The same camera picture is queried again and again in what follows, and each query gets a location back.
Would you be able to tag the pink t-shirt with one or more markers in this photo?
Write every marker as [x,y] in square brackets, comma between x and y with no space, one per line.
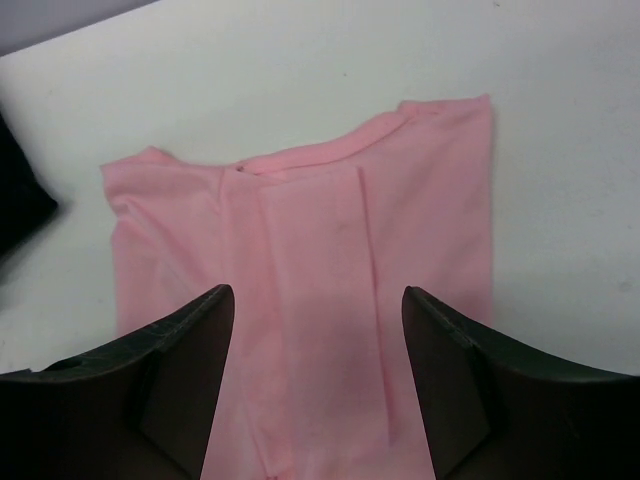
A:
[318,244]

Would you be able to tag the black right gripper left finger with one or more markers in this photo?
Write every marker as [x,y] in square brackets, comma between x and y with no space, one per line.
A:
[139,407]

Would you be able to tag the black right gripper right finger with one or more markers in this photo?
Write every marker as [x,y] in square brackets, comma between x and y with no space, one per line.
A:
[496,408]

